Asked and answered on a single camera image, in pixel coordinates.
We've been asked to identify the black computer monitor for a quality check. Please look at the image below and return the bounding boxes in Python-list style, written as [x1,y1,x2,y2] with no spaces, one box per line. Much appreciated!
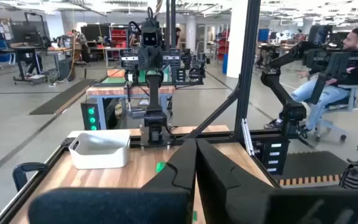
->
[10,24,42,45]
[81,24,111,43]

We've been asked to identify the green work mat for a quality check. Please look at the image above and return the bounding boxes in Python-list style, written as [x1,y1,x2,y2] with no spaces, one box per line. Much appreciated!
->
[100,67,173,85]

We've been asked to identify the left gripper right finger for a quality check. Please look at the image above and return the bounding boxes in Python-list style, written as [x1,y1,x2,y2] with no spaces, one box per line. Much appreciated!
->
[196,139,358,224]

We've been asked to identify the red storage shelf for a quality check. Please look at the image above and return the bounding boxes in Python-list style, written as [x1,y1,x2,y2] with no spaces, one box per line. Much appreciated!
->
[110,29,127,47]
[217,30,229,60]

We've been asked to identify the black aluminium table frame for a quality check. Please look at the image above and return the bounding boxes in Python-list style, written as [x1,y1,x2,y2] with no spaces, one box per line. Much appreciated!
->
[0,0,291,224]

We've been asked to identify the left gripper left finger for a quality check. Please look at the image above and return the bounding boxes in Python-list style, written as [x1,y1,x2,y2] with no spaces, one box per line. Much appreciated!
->
[28,139,198,224]

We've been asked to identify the black computer with green lights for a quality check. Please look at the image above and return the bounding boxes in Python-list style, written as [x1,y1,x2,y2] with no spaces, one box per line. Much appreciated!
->
[80,101,101,131]

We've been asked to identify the white plastic bin with handles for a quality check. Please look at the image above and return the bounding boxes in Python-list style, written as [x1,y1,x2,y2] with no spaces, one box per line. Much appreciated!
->
[68,129,132,170]

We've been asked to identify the black clamp on table edge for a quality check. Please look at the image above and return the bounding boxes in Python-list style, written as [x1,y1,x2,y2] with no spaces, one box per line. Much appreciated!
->
[12,162,49,192]

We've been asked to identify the black anti-fatigue floor mat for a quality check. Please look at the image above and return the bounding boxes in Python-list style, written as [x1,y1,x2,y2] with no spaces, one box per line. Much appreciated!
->
[29,78,95,116]
[272,151,349,189]

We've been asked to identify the black standing desk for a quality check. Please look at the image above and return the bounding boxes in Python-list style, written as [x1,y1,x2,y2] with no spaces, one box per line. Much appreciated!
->
[10,43,74,85]

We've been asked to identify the white building column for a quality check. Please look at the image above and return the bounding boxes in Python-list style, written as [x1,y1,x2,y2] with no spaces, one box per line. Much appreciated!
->
[227,0,249,78]

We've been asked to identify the wooden workbench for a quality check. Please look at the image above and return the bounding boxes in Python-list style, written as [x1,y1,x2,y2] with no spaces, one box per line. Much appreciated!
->
[86,84,176,130]

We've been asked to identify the black box with white labels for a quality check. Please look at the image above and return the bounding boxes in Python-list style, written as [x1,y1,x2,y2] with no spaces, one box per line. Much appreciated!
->
[253,136,291,175]

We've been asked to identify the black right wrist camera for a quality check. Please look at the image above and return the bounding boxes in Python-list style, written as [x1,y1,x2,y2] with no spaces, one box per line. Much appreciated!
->
[141,28,162,48]

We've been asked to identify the silver metal bracket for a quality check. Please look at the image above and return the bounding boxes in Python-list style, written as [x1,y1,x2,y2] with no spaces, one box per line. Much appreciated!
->
[240,118,257,156]

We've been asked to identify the grey office chair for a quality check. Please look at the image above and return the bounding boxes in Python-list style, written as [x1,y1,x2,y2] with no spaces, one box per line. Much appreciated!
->
[303,83,358,143]

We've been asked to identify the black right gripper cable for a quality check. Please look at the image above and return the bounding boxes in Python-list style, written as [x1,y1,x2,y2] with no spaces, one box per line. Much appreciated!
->
[128,6,155,35]

